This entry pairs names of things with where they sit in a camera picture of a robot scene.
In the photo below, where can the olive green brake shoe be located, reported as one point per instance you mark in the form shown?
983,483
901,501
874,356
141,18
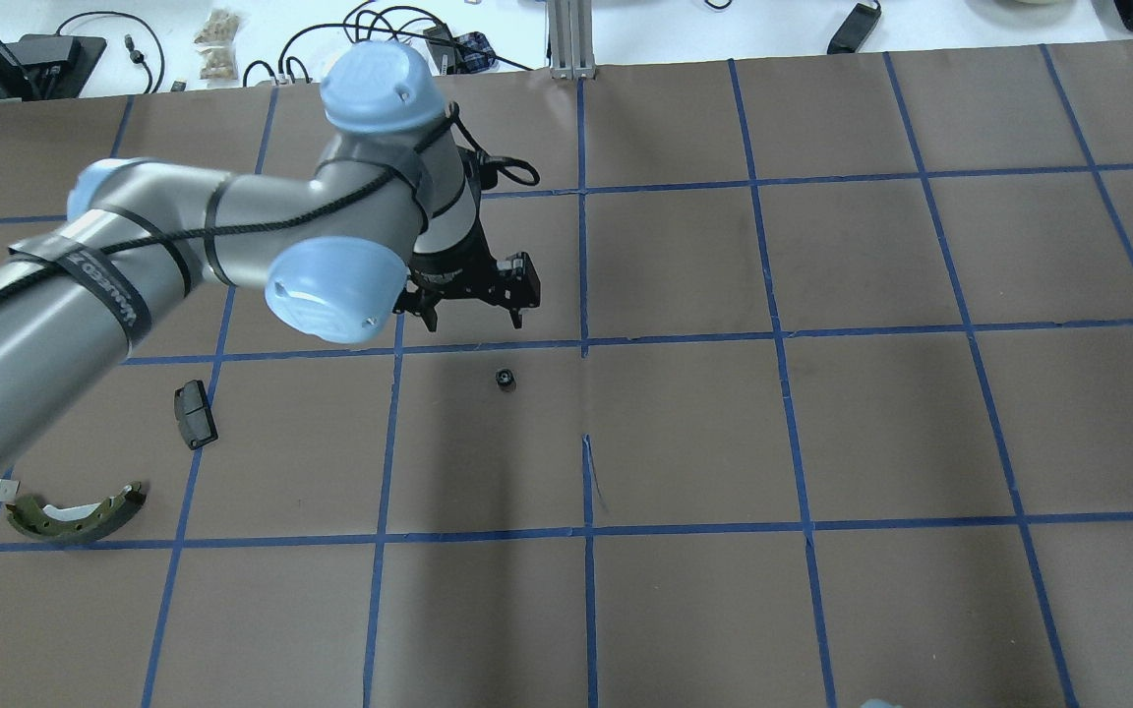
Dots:
46,523

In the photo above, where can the black brake pad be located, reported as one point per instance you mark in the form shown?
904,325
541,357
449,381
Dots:
193,415

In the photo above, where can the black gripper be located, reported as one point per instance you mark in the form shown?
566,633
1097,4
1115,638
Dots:
450,260

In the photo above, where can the small black bearing gear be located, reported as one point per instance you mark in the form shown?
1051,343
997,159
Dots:
505,379

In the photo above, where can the black power adapter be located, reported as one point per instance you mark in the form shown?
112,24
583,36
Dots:
855,29

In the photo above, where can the bag of small parts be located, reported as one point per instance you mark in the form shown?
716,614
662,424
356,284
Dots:
218,62
220,27

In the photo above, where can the aluminium frame post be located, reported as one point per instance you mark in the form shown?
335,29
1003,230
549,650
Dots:
570,40

